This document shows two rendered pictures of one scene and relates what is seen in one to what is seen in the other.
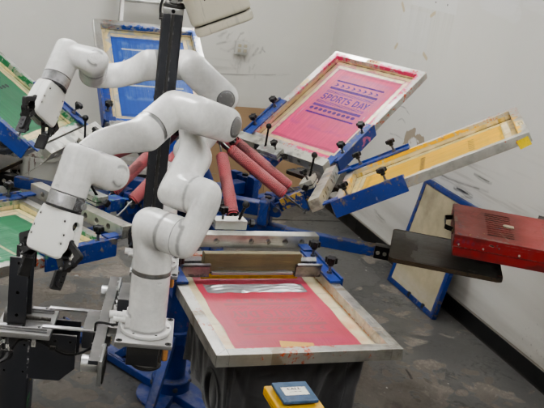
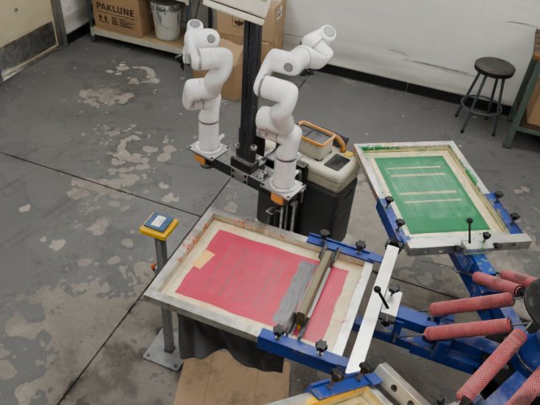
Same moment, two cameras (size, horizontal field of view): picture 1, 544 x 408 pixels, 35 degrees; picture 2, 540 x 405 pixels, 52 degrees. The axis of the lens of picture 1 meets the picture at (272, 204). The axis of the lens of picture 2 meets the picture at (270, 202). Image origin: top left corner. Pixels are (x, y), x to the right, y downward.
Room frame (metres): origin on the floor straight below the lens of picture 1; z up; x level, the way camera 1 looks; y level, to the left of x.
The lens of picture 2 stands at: (3.61, -1.23, 2.67)
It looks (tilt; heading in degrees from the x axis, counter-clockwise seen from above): 40 degrees down; 130
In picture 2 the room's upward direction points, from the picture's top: 5 degrees clockwise
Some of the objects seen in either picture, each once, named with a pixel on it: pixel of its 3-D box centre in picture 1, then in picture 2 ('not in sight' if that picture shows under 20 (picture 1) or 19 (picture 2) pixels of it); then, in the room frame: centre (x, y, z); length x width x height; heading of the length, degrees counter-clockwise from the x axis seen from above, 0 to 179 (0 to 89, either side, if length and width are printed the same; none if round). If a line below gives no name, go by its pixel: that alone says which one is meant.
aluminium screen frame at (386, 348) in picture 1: (269, 300); (265, 278); (2.63, -0.04, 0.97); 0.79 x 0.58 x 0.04; 21
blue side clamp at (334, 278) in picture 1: (319, 270); (297, 350); (2.95, -0.21, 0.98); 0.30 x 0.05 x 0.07; 21
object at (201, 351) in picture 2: not in sight; (231, 346); (2.65, -0.25, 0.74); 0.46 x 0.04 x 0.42; 21
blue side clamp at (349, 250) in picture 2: (170, 270); (340, 251); (2.75, 0.31, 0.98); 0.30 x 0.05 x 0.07; 21
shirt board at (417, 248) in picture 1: (340, 241); not in sight; (3.51, -0.31, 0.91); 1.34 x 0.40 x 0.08; 81
